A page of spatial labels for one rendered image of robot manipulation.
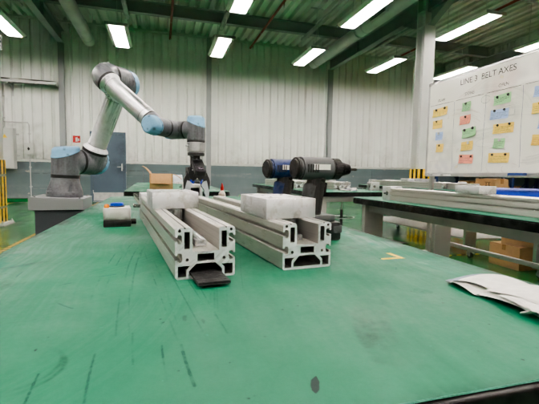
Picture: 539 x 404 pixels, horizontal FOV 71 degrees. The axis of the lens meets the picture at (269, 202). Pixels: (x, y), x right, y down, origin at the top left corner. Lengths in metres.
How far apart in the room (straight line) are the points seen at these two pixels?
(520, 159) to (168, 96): 10.49
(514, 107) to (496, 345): 3.38
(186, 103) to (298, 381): 12.31
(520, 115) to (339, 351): 3.44
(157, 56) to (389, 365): 12.58
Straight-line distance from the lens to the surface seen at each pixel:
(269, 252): 0.74
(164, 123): 1.59
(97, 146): 1.98
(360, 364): 0.39
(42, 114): 12.85
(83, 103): 12.66
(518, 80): 3.81
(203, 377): 0.36
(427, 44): 9.56
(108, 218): 1.26
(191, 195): 0.94
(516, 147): 3.72
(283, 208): 0.75
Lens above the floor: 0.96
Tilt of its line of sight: 4 degrees down
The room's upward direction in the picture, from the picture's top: 1 degrees clockwise
